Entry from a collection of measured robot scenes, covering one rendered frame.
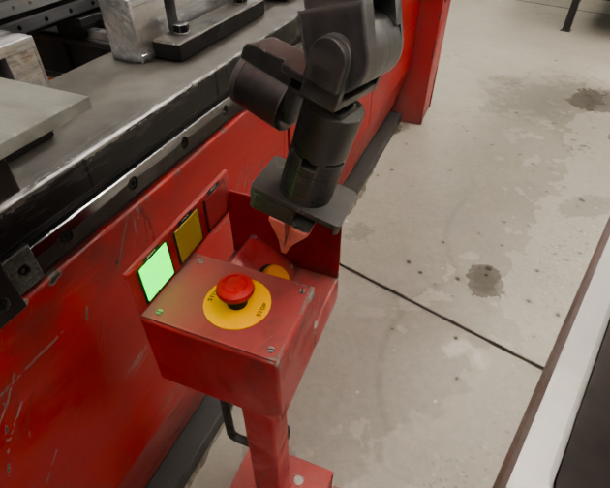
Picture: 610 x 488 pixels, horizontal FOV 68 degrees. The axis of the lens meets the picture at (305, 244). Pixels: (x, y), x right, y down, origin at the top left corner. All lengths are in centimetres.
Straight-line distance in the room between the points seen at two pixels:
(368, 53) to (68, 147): 39
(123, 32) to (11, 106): 45
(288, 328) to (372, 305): 107
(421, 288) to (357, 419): 54
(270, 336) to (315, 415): 85
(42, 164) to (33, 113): 21
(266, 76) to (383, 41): 11
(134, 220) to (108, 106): 16
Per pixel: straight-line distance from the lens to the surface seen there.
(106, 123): 66
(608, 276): 18
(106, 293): 69
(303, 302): 49
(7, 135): 37
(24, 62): 69
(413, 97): 254
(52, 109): 40
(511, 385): 146
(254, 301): 49
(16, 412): 67
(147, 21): 85
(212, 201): 56
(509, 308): 165
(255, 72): 45
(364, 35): 37
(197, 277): 53
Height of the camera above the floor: 115
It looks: 42 degrees down
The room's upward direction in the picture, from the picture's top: straight up
